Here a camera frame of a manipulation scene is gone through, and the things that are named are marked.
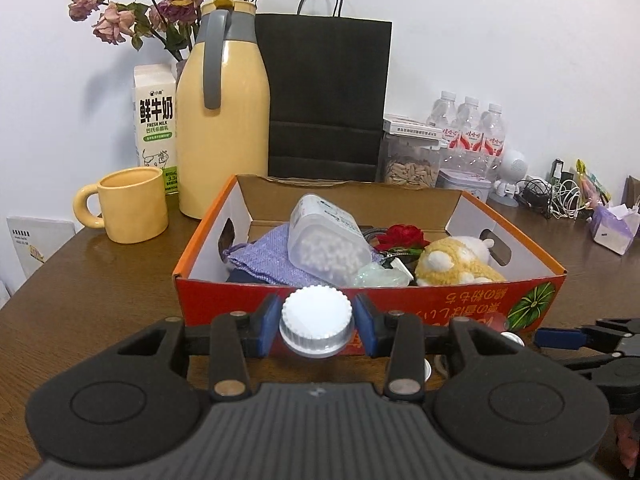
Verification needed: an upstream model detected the yellow and white plush toy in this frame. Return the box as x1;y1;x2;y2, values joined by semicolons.
415;236;508;287

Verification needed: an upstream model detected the white booklet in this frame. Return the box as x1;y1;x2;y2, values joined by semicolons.
6;216;76;281

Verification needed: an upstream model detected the clear food storage container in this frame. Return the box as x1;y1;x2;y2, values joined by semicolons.
377;130;448;190

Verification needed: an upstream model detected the red cardboard box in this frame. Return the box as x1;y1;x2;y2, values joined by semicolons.
172;174;568;356

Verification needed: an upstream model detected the red fabric rose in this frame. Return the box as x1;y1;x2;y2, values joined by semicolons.
377;224;431;256

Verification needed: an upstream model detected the iridescent plastic bag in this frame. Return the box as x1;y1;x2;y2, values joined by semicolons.
356;265;414;289

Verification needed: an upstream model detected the white flat box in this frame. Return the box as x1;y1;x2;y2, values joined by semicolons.
384;115;445;135

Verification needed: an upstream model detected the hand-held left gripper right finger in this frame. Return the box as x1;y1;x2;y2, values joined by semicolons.
352;292;521;403

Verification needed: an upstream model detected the yellow mug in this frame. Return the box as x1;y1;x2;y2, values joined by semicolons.
73;166;169;245

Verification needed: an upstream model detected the white robot speaker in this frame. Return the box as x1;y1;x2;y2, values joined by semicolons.
492;149;534;207

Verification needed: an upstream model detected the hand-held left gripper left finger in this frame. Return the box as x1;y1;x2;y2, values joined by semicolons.
117;292;281;401

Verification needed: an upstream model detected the black paper bag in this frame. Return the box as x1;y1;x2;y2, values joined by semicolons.
255;0;393;183

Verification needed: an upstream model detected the purple tissue pack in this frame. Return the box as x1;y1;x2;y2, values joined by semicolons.
589;204;640;256

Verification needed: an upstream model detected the purple drawstring bag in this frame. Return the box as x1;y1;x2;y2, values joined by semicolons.
222;223;321;283

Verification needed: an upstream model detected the yellow thermos jug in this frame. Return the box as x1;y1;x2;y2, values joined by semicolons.
176;0;272;220

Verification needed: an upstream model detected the white milk carton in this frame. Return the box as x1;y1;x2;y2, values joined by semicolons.
132;64;179;196

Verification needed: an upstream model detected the grey tin box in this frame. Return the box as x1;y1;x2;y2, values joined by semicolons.
437;169;493;205

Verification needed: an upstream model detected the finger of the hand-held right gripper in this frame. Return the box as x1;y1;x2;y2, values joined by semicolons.
595;316;640;336
535;326;640;376

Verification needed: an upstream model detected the tangle of charger cables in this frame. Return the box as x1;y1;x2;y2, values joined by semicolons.
515;174;596;220

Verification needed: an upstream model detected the colourful snack packet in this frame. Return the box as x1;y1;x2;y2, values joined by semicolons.
575;160;612;209

